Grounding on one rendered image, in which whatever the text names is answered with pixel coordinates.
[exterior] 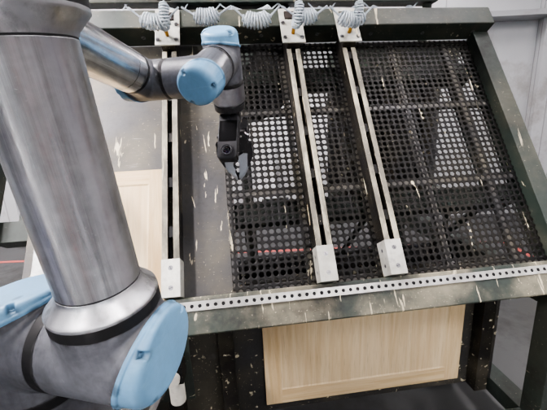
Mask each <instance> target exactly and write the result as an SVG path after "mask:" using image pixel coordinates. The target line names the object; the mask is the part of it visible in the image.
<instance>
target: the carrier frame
mask: <svg viewBox="0 0 547 410"><path fill-rule="evenodd" d="M530 298H532V299H534V300H535V301H537V305H536V314H535V320H534V324H533V329H532V338H531V343H530V348H529V353H528V358H527V367H526V372H525V377H524V382H523V390H521V389H520V388H519V387H518V386H516V385H515V384H514V383H513V382H512V381H511V380H510V379H509V378H508V377H507V376H506V375H505V374H504V373H503V372H502V371H501V370H500V369H498V368H497V367H496V366H495V365H494V364H493V363H492V357H493V350H494V344H495V338H496V332H497V321H498V315H499V309H500V302H501V301H500V300H498V301H492V302H484V303H471V304H466V307H465V315H464V322H463V330H462V344H461V351H460V360H459V367H458V375H457V378H453V379H447V380H441V381H434V382H424V383H418V384H412V385H406V386H395V387H389V388H383V389H377V390H367V391H361V392H355V393H349V394H343V395H332V396H327V397H321V398H315V399H304V400H298V401H292V402H286V403H276V404H270V405H267V402H266V389H265V364H264V351H263V338H262V328H260V329H247V330H240V331H233V332H225V333H219V334H205V335H198V336H191V337H188V339H189V346H190V358H191V365H192V372H193V378H194V384H195V399H187V400H186V402H185V403H184V404H182V405H181V406H173V405H172V404H171V402H165V403H160V404H159V405H158V407H157V409H156V410H270V409H276V408H287V407H293V406H299V405H305V404H311V403H321V402H327V401H333V400H339V399H349V398H355V397H361V396H367V395H377V394H383V393H389V392H395V391H401V390H412V389H418V388H423V387H429V386H439V385H445V384H451V383H457V382H466V383H467V384H468V385H469V386H470V387H471V388H472V390H474V391H477V390H485V389H486V390H487V391H488V392H489V393H490V394H491V395H492V396H493V397H494V398H495V399H496V400H497V401H498V402H499V403H500V404H501V405H502V406H503V407H504V408H505V409H503V410H547V295H541V296H533V297H530Z"/></svg>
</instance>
